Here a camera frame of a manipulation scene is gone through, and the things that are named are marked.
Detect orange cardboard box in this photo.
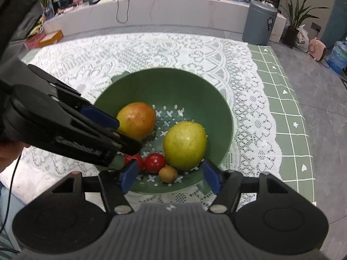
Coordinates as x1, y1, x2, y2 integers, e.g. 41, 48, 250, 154
38, 30, 64, 48

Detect blue water jug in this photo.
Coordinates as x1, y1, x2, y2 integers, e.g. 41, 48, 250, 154
328, 41, 347, 74

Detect green checked mat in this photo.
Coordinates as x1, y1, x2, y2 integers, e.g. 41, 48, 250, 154
22, 45, 316, 203

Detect green colander bowl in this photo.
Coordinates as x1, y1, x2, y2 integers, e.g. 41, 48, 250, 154
93, 68, 234, 194

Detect white fluffy blanket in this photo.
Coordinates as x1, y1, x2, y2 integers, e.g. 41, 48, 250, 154
0, 146, 103, 205

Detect pink heater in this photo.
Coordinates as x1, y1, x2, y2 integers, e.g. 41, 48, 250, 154
308, 38, 327, 61

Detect green-yellow apple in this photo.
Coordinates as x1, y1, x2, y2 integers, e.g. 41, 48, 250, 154
163, 122, 208, 170

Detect potted long-leaf plant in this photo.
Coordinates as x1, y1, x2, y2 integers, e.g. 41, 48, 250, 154
275, 0, 330, 49

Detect white lace tablecloth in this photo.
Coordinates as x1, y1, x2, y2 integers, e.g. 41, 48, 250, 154
0, 32, 284, 212

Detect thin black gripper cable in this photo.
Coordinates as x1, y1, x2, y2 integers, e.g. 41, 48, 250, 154
0, 153, 23, 233

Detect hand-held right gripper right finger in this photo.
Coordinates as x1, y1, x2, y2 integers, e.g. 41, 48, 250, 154
201, 160, 290, 214

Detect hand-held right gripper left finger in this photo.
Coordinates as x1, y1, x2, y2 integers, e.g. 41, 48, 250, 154
50, 159, 140, 214

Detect small brown fruit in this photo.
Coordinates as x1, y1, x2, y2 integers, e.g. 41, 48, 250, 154
159, 166, 178, 183

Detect black hanging cable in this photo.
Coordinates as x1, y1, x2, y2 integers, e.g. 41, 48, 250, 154
116, 0, 128, 23

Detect white plastic bag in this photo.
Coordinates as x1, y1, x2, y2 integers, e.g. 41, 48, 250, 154
295, 25, 309, 52

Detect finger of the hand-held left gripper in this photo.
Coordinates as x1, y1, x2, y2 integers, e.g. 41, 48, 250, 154
28, 64, 120, 130
33, 112, 141, 167

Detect white tv console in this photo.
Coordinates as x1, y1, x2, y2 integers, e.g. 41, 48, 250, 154
43, 0, 288, 44

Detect small red tomato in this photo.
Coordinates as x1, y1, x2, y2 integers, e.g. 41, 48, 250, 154
144, 153, 166, 174
124, 154, 145, 172

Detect grey trash bin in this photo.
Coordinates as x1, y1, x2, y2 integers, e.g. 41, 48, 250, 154
242, 0, 278, 46

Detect person's left hand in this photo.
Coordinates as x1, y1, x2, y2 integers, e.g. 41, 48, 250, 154
0, 141, 24, 172

